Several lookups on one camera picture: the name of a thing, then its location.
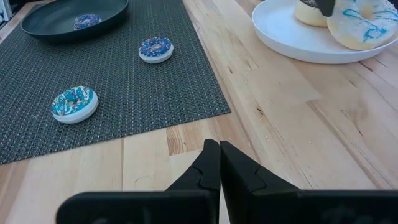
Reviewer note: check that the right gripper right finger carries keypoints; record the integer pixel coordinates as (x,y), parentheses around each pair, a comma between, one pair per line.
(248,199)

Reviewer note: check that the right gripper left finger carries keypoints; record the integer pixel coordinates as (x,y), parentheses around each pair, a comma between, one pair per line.
(199,199)

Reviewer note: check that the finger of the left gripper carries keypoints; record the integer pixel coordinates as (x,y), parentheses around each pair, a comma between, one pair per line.
(325,7)

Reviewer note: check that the large chocolate frosted donut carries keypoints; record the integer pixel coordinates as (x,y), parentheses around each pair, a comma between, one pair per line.
(306,15)

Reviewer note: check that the large white blue-drizzle donut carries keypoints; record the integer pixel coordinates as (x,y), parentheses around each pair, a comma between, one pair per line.
(354,31)

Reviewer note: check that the small purple sprinkle donut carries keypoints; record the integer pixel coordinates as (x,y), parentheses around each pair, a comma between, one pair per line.
(155,46)
(86,21)

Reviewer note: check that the small teal sprinkle donut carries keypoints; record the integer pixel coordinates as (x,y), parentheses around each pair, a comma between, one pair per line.
(73,101)

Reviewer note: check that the white round plate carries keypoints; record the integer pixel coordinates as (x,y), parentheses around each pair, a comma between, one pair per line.
(280,31)

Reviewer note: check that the grey woven placemat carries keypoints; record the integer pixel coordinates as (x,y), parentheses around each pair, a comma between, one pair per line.
(124,93)

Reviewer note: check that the dark round plate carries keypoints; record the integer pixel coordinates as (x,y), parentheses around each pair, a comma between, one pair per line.
(46,25)

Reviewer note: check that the silver aluminium post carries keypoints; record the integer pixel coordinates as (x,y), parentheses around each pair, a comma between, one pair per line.
(5,9)

